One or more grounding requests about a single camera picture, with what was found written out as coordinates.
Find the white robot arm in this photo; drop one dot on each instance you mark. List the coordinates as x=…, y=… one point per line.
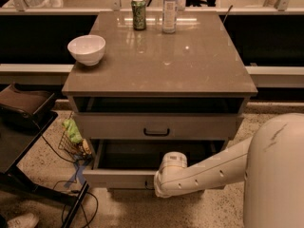
x=270, y=164

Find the grey drawer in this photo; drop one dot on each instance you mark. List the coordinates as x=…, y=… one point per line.
x=158, y=126
x=132, y=164

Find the white ceramic bowl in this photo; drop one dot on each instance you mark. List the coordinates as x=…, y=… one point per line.
x=88, y=49

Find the wire basket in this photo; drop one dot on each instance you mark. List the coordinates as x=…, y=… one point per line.
x=77, y=152

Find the green soda can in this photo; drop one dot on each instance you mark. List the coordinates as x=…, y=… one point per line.
x=138, y=10

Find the grey drawer cabinet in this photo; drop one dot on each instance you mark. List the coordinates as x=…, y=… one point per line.
x=195, y=70

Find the green plush toy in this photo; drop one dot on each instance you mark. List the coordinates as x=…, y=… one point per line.
x=72, y=131

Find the blue tape cross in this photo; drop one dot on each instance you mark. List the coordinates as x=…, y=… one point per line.
x=78, y=176

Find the clear plastic water bottle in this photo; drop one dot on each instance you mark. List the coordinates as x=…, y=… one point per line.
x=169, y=15

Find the white shoe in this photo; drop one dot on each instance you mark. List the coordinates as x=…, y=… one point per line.
x=27, y=220

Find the black cart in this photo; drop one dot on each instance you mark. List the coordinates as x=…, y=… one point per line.
x=24, y=117

